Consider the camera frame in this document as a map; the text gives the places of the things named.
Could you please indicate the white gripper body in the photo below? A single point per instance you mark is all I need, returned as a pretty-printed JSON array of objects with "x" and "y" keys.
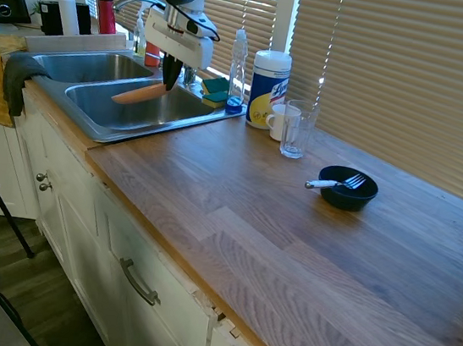
[{"x": 176, "y": 40}]

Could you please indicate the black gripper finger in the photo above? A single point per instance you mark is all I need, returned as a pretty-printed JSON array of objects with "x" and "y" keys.
[
  {"x": 167, "y": 70},
  {"x": 176, "y": 76}
]

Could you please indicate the chrome sink side sprayer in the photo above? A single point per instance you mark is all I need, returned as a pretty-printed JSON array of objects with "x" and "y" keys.
[{"x": 189, "y": 75}]

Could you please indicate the stainless steel double sink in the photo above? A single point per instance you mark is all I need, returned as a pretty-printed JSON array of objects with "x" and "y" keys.
[{"x": 100, "y": 68}]

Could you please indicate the white ceramic mug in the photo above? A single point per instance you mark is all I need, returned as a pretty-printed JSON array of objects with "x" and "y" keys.
[{"x": 276, "y": 121}]

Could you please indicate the spray bottle with orange liquid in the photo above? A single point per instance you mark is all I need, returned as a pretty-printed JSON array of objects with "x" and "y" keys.
[{"x": 152, "y": 55}]

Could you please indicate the clear pump soap bottle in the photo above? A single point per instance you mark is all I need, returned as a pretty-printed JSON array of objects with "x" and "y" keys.
[{"x": 140, "y": 39}]

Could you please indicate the yellow green sponge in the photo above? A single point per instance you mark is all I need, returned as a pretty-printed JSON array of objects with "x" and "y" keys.
[
  {"x": 214, "y": 84},
  {"x": 214, "y": 100}
]

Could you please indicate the clear dish soap bottle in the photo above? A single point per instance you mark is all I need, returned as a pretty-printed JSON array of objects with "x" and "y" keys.
[{"x": 237, "y": 80}]

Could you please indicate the red water bottle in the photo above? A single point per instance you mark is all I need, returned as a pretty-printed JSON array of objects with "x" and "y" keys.
[{"x": 106, "y": 13}]

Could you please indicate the Lysol wipes canister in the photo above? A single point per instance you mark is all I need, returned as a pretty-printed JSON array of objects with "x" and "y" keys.
[{"x": 267, "y": 92}]

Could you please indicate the black canister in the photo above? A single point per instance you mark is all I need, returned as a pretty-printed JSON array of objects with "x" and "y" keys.
[
  {"x": 83, "y": 19},
  {"x": 51, "y": 19}
]

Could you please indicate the white water bottle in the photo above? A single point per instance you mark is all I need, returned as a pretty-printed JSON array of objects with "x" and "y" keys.
[{"x": 68, "y": 11}]

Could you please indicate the clear drinking glass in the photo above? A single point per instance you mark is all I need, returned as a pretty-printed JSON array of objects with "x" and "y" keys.
[{"x": 298, "y": 135}]

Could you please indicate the grey dish cloth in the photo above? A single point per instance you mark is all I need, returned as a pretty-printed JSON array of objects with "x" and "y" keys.
[{"x": 18, "y": 76}]

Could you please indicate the round silver cabinet knob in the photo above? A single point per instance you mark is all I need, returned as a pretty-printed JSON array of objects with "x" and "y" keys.
[
  {"x": 45, "y": 187},
  {"x": 41, "y": 177}
]

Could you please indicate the white kitchen cabinet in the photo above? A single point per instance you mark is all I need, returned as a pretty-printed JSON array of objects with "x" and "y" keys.
[{"x": 100, "y": 228}]

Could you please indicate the dark blue bowl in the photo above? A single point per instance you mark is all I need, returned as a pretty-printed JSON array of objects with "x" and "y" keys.
[{"x": 347, "y": 199}]

